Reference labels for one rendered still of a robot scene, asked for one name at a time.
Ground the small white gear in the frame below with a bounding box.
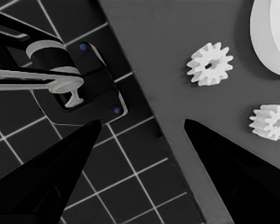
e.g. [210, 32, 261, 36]
[248, 104, 280, 142]
[186, 41, 234, 87]

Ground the large thick white disc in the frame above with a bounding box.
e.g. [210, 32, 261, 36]
[249, 0, 280, 78]

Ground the dark robot body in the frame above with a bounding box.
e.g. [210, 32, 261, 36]
[0, 7, 129, 125]

